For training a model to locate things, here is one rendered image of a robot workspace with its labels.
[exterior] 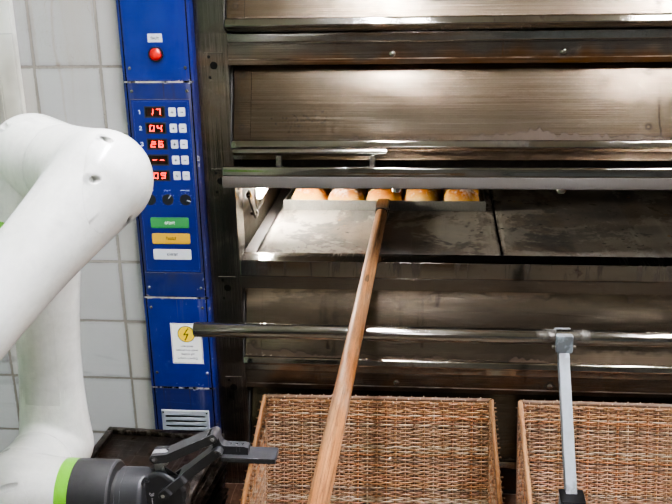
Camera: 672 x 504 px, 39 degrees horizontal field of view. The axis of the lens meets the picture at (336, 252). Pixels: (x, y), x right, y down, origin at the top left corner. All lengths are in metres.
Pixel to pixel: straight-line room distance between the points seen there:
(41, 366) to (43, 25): 1.03
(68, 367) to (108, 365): 1.02
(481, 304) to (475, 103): 0.47
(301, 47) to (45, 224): 1.07
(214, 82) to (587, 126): 0.81
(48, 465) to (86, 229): 0.35
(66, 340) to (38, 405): 0.10
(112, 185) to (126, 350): 1.27
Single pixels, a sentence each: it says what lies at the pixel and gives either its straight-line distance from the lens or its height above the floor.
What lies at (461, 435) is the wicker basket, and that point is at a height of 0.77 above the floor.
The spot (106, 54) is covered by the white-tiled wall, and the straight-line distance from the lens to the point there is 2.20.
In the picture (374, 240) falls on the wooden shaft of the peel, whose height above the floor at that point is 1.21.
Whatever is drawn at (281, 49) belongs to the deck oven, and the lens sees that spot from 2.11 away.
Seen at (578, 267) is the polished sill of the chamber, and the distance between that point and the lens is 2.21.
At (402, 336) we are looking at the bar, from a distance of 1.85.
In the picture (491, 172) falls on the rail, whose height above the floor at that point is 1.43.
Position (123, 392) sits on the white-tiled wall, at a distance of 2.45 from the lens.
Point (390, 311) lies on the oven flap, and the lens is 2.25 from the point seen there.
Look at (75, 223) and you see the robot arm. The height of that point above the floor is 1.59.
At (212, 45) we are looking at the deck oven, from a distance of 2.14.
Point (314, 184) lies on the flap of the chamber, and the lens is 2.00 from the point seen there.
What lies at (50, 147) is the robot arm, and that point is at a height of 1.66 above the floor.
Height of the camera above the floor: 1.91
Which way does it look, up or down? 19 degrees down
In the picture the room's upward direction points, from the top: 1 degrees counter-clockwise
